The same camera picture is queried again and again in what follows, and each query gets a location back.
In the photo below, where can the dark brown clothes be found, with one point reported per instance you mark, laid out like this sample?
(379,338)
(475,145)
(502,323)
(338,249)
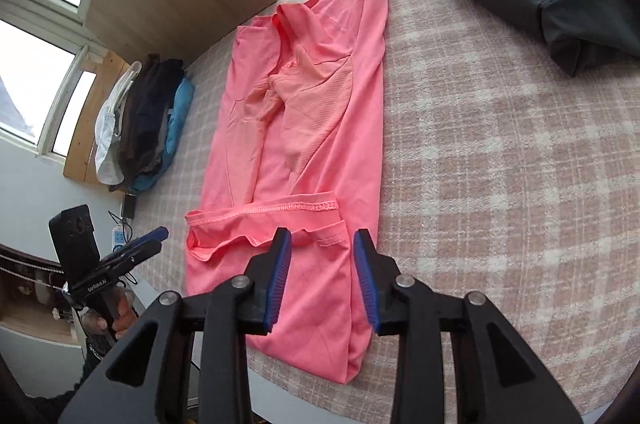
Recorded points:
(147,119)

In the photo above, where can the white cloth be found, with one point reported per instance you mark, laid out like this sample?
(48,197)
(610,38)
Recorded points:
(107,134)

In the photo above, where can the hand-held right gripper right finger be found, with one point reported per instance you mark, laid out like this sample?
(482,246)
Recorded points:
(365,284)

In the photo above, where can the person's left forearm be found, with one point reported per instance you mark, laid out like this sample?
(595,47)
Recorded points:
(95,354)

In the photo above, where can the person's left hand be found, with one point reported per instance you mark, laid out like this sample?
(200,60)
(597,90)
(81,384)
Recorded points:
(124,311)

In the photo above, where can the black charger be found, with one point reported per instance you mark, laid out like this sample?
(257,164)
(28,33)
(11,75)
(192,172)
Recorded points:
(129,206)

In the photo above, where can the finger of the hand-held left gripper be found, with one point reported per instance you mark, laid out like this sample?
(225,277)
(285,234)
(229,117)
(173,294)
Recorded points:
(142,252)
(147,236)

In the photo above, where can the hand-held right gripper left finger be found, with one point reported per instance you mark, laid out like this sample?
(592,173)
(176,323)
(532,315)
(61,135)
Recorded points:
(280,279)

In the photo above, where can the pink shirt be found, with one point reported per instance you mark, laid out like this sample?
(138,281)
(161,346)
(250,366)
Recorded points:
(310,144)

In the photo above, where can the blue cloth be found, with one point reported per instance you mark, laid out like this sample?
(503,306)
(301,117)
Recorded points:
(179,114)

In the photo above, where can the small wooden board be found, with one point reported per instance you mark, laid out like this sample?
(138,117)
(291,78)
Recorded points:
(82,144)

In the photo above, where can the white power strip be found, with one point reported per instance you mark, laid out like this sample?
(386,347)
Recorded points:
(118,236)

